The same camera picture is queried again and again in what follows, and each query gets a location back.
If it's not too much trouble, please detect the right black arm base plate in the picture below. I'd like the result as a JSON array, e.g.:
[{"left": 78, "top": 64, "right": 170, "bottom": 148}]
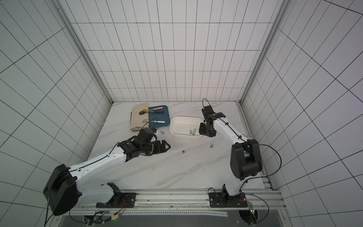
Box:
[{"left": 208, "top": 192, "right": 248, "bottom": 208}]

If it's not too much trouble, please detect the white plastic storage box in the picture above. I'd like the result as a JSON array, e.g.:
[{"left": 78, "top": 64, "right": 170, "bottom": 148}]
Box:
[{"left": 170, "top": 116, "right": 203, "bottom": 140}]

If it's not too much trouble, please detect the right base wiring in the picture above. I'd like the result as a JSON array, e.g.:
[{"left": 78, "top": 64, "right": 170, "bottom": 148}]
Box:
[{"left": 239, "top": 194, "right": 270, "bottom": 225}]

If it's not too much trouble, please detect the black handled spoon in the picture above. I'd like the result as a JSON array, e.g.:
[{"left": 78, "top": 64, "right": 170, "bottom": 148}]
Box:
[{"left": 139, "top": 110, "right": 164, "bottom": 115}]

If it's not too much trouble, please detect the aluminium mounting rail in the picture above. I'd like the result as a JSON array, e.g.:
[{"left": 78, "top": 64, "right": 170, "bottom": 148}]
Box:
[{"left": 73, "top": 189, "right": 286, "bottom": 211}]

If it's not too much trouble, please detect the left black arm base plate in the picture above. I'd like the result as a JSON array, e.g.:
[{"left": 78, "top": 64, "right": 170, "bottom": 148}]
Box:
[{"left": 96, "top": 193, "right": 137, "bottom": 209}]

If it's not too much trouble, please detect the base wiring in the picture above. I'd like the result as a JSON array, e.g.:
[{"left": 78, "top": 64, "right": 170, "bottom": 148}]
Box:
[
  {"left": 239, "top": 194, "right": 270, "bottom": 225},
  {"left": 69, "top": 198, "right": 127, "bottom": 225}
]

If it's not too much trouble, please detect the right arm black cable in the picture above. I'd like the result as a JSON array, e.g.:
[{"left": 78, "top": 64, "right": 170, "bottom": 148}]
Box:
[{"left": 240, "top": 143, "right": 283, "bottom": 188}]

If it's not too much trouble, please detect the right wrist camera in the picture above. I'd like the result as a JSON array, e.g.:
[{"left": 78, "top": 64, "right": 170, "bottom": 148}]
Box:
[{"left": 201, "top": 106, "right": 226, "bottom": 121}]

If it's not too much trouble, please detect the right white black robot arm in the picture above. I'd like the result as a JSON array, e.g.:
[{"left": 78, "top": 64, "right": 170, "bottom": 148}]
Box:
[{"left": 199, "top": 114, "right": 263, "bottom": 199}]

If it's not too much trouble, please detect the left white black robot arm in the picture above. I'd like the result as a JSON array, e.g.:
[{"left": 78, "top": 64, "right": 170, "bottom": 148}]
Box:
[{"left": 43, "top": 128, "right": 171, "bottom": 216}]

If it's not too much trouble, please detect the teal plastic tray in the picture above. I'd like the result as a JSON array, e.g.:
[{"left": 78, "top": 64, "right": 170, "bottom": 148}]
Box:
[{"left": 148, "top": 105, "right": 171, "bottom": 128}]

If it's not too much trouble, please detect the left base wiring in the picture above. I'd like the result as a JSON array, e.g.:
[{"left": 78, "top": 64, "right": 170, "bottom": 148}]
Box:
[{"left": 69, "top": 198, "right": 127, "bottom": 225}]

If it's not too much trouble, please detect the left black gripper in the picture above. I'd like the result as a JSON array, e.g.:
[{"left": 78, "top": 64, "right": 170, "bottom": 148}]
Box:
[{"left": 141, "top": 140, "right": 171, "bottom": 157}]

